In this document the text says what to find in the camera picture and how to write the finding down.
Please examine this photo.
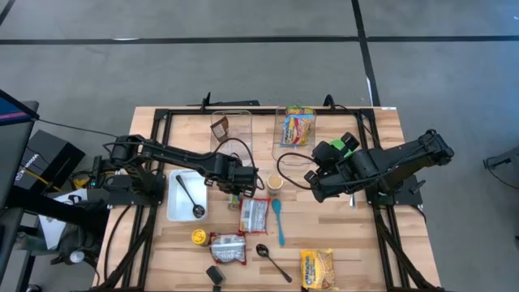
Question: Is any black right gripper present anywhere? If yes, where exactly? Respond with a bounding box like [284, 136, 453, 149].
[303, 131, 366, 204]

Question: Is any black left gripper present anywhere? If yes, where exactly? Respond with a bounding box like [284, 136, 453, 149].
[204, 156, 260, 199]

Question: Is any brown foil packet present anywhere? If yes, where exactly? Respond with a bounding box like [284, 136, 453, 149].
[209, 116, 230, 143]

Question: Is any lime chili shrimp ramen packet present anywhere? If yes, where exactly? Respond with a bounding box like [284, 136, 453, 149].
[280, 105, 315, 148]

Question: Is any red ramen noodle packet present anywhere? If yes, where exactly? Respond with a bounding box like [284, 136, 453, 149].
[208, 230, 248, 267]
[238, 197, 272, 235]

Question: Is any green plastic bowl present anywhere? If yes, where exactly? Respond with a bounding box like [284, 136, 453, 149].
[328, 139, 353, 159]

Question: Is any tan-lidded spice jar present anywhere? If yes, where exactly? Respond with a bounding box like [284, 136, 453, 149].
[266, 173, 285, 195]

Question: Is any clear plastic bin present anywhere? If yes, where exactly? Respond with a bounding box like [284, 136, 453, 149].
[272, 105, 318, 167]
[209, 109, 253, 167]

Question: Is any black spoon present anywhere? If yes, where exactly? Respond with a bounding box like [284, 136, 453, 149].
[255, 243, 293, 284]
[174, 174, 207, 219]

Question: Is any teal plastic spoon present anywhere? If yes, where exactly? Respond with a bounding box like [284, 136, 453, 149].
[271, 198, 286, 247]

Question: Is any white rectangular tray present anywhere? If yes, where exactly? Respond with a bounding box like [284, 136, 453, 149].
[165, 169, 209, 223]

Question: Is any yellow-lidded jar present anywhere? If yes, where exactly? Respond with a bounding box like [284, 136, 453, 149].
[191, 228, 210, 247]

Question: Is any yellow ramen noodle packet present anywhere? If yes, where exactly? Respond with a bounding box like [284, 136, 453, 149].
[299, 247, 337, 291]

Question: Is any small black box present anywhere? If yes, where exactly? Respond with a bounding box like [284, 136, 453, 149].
[205, 265, 227, 286]

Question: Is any black case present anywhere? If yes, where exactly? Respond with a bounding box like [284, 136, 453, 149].
[14, 129, 86, 191]

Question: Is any white paper sheet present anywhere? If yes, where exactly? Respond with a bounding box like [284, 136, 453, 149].
[38, 188, 88, 251]

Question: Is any black monitor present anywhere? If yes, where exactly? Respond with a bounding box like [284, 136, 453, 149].
[0, 88, 41, 212]

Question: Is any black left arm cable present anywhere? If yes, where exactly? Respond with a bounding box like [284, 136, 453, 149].
[212, 136, 260, 191]

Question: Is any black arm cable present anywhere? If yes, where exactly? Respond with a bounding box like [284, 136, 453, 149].
[277, 152, 321, 191]
[212, 136, 260, 191]

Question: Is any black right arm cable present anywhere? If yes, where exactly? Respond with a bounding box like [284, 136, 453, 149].
[277, 152, 321, 191]

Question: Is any black aluminium table frame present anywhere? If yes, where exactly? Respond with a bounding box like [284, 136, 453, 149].
[95, 105, 445, 292]

